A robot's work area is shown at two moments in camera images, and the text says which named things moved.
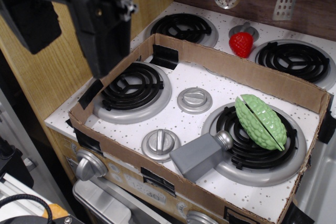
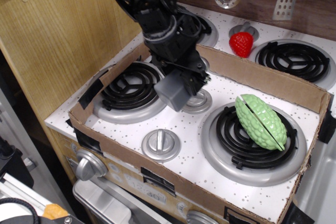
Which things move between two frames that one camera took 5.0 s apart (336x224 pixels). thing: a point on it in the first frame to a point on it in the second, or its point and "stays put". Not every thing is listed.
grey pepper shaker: [196, 159] to [172, 90]
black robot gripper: [102, 7] to [171, 41]
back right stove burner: [304, 60] stays put
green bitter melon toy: [260, 123] stays put
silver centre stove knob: [194, 100] stays put
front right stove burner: [248, 163] stays put
